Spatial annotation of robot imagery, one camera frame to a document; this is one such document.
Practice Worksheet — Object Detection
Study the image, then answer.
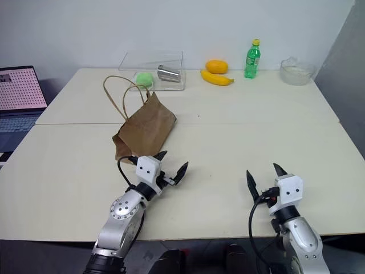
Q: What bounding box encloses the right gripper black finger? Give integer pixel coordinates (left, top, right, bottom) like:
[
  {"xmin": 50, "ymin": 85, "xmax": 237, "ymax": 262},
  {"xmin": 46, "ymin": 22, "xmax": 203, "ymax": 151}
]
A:
[
  {"xmin": 246, "ymin": 170, "xmax": 260, "ymax": 204},
  {"xmin": 272, "ymin": 162, "xmax": 289, "ymax": 179}
]

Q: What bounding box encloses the brown paper bag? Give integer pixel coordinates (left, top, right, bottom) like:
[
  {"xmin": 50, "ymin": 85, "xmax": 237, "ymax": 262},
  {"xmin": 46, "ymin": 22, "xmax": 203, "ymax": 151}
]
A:
[{"xmin": 103, "ymin": 75, "xmax": 179, "ymax": 165}]

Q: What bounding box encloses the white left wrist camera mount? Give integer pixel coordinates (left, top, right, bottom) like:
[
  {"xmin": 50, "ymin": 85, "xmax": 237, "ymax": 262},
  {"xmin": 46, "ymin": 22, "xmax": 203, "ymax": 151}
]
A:
[{"xmin": 135, "ymin": 155, "xmax": 163, "ymax": 196}]

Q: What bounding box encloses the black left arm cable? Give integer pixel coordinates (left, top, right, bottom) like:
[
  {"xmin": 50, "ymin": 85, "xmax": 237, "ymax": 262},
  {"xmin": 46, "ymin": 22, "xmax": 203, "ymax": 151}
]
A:
[{"xmin": 117, "ymin": 155, "xmax": 140, "ymax": 192}]

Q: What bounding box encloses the green round ball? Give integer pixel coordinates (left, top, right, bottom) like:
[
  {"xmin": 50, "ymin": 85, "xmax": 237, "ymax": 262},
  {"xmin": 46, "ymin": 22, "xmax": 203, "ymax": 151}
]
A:
[{"xmin": 135, "ymin": 71, "xmax": 155, "ymax": 87}]

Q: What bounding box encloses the yellow banana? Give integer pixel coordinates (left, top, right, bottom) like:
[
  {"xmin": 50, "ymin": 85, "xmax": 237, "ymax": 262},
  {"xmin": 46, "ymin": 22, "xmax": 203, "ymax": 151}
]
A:
[{"xmin": 200, "ymin": 69, "xmax": 236, "ymax": 86}]

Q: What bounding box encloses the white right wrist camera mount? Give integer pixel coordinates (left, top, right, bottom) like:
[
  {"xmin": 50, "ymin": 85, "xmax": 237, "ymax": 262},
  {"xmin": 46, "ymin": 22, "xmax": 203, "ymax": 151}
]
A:
[{"xmin": 268, "ymin": 174, "xmax": 304, "ymax": 215}]

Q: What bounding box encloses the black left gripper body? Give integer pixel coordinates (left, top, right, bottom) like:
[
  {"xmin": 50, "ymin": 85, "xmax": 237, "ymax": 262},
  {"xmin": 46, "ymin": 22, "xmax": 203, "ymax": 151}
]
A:
[{"xmin": 156, "ymin": 170, "xmax": 176, "ymax": 191}]

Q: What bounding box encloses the silver metal cup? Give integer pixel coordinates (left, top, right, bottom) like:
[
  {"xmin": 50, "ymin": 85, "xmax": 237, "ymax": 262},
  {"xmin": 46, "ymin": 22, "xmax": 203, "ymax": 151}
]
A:
[{"xmin": 156, "ymin": 65, "xmax": 183, "ymax": 84}]

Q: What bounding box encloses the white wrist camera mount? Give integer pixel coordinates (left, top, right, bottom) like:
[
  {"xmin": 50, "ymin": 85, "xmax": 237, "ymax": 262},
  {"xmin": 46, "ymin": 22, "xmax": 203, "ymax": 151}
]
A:
[
  {"xmin": 268, "ymin": 174, "xmax": 304, "ymax": 215},
  {"xmin": 135, "ymin": 155, "xmax": 163, "ymax": 196}
]

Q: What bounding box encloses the clear plastic box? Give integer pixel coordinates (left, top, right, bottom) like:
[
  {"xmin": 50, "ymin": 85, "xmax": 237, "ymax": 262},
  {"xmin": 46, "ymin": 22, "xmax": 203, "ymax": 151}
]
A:
[{"xmin": 117, "ymin": 50, "xmax": 187, "ymax": 92}]

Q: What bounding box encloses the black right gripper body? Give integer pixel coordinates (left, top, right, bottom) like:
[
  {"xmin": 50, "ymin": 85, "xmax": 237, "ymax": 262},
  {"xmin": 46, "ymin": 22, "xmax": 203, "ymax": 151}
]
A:
[{"xmin": 257, "ymin": 187, "xmax": 279, "ymax": 208}]

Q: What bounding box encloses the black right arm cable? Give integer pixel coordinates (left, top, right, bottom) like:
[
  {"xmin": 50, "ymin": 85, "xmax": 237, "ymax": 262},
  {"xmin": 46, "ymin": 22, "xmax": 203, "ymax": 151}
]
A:
[{"xmin": 248, "ymin": 187, "xmax": 286, "ymax": 274}]

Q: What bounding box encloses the green plastic soda bottle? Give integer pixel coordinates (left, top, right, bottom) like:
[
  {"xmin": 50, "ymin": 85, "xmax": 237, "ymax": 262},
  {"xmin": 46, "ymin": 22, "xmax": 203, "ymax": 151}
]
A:
[{"xmin": 244, "ymin": 38, "xmax": 262, "ymax": 79}]

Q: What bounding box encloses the dark rounded shape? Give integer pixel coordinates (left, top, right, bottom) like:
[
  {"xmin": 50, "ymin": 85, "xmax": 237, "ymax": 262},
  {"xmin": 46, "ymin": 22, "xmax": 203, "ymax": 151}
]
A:
[
  {"xmin": 149, "ymin": 248, "xmax": 189, "ymax": 274},
  {"xmin": 226, "ymin": 243, "xmax": 252, "ymax": 274}
]

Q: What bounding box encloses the orange fruit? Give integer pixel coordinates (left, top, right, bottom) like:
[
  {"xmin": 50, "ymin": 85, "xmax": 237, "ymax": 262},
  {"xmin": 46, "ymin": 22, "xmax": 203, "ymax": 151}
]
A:
[{"xmin": 205, "ymin": 59, "xmax": 230, "ymax": 75}]

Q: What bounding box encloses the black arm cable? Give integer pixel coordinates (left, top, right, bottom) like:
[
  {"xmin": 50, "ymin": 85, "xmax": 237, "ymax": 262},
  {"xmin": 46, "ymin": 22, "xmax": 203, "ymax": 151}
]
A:
[
  {"xmin": 117, "ymin": 155, "xmax": 140, "ymax": 192},
  {"xmin": 248, "ymin": 187, "xmax": 286, "ymax": 274}
]

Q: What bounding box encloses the clear glass bowl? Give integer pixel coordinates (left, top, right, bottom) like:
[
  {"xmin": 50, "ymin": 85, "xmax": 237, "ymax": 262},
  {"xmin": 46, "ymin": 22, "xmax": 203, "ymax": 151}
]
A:
[{"xmin": 279, "ymin": 56, "xmax": 318, "ymax": 86}]

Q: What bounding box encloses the open laptop pink screen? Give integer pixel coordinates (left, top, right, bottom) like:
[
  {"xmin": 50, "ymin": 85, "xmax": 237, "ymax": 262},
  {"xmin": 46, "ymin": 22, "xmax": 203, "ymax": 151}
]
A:
[{"xmin": 0, "ymin": 66, "xmax": 48, "ymax": 164}]

